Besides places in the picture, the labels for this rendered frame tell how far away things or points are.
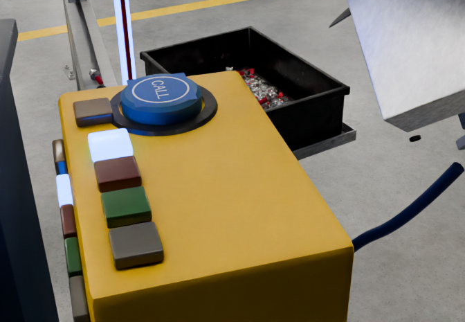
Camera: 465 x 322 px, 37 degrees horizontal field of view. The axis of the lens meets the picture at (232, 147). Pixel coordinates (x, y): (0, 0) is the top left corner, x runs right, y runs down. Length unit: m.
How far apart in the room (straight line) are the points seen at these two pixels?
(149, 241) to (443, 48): 0.44
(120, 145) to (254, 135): 0.06
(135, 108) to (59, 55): 2.78
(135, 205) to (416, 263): 1.67
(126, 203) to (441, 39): 0.43
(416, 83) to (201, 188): 0.38
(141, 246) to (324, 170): 1.99
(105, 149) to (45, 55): 2.82
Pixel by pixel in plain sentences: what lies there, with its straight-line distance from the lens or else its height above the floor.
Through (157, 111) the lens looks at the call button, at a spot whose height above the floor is 1.08.
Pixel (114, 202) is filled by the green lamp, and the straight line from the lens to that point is 0.27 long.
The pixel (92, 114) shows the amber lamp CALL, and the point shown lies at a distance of 0.33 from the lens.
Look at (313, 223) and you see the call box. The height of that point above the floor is 1.07.
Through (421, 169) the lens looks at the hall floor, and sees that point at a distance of 2.29.
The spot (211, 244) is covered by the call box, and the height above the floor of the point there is 1.07.
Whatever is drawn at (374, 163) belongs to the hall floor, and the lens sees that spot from 2.29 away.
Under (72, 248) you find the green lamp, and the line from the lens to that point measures 0.29.
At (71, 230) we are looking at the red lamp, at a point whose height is 1.06.
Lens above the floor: 1.24
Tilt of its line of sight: 32 degrees down
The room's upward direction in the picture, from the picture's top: 1 degrees counter-clockwise
